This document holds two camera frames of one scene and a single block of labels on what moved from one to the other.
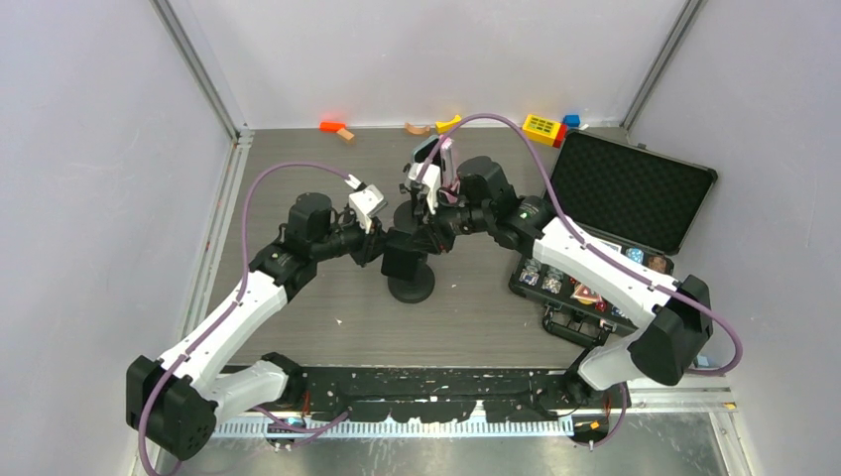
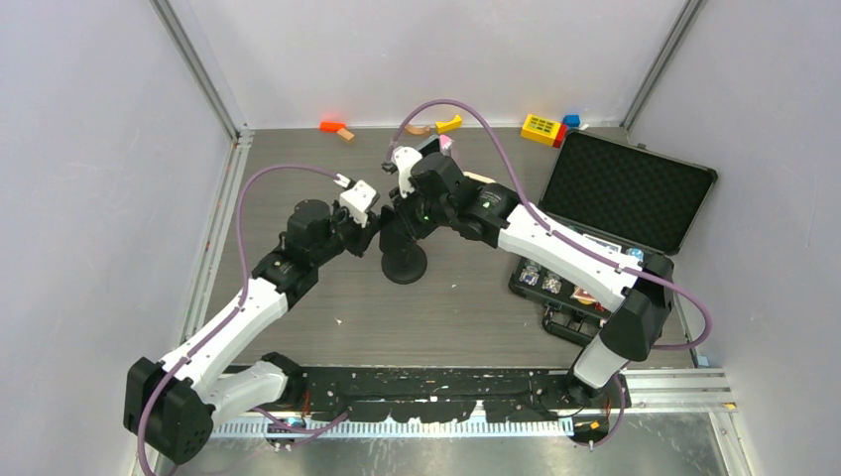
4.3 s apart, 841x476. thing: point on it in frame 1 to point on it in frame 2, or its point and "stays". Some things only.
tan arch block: x=420 y=131 stays
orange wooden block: x=334 y=127 stays
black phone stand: x=417 y=290 to x=405 y=268
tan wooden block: x=345 y=134 stays
